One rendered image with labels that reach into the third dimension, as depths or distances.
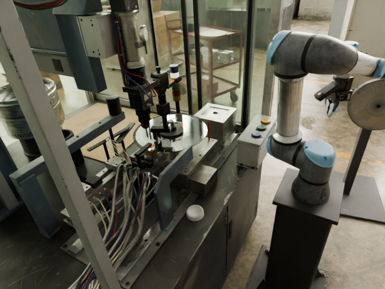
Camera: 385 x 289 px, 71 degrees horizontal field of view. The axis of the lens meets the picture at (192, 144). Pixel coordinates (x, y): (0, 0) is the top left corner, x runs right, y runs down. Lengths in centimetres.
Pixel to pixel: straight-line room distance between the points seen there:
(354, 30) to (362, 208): 228
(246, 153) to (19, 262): 99
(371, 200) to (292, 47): 176
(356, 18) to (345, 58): 301
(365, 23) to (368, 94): 208
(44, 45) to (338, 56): 107
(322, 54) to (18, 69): 75
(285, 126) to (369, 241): 131
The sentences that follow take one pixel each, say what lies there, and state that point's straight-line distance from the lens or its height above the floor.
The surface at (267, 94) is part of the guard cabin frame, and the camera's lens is 148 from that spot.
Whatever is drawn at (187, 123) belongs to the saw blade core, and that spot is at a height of 95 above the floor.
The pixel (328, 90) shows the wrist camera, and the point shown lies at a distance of 144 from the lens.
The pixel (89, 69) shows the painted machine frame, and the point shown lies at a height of 130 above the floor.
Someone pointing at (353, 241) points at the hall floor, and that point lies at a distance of 218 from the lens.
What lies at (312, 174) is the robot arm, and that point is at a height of 89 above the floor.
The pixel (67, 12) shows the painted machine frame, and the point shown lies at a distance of 101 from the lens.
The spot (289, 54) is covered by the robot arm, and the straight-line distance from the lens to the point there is 94.
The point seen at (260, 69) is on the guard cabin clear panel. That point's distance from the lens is 146.
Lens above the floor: 159
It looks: 34 degrees down
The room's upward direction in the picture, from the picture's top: 4 degrees counter-clockwise
